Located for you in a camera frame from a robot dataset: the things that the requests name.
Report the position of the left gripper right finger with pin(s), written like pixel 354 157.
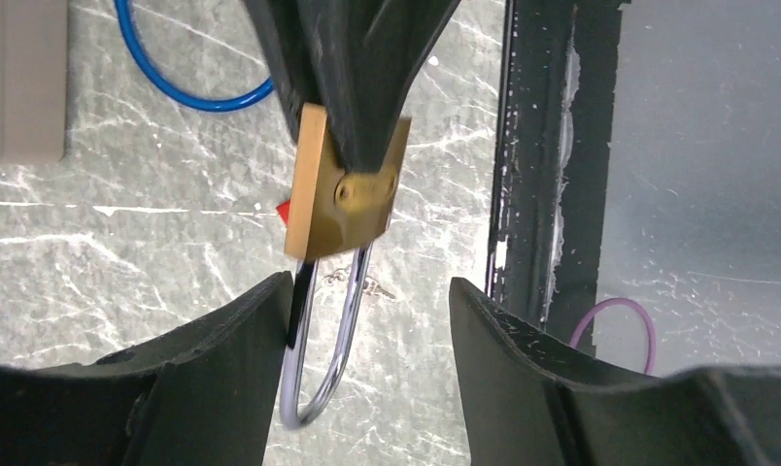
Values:
pixel 529 399

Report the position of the bunch of silver keys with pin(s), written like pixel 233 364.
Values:
pixel 370 286

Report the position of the brass padlock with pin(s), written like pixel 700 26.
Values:
pixel 331 211

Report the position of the blue cable lock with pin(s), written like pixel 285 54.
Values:
pixel 137 51

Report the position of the brown plastic toolbox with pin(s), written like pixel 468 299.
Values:
pixel 33 80

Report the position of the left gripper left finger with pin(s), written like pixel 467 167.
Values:
pixel 200 394

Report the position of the red cable lock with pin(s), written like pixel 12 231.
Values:
pixel 283 211

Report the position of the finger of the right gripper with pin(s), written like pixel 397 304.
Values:
pixel 281 27
pixel 365 56

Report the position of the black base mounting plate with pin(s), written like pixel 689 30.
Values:
pixel 558 75

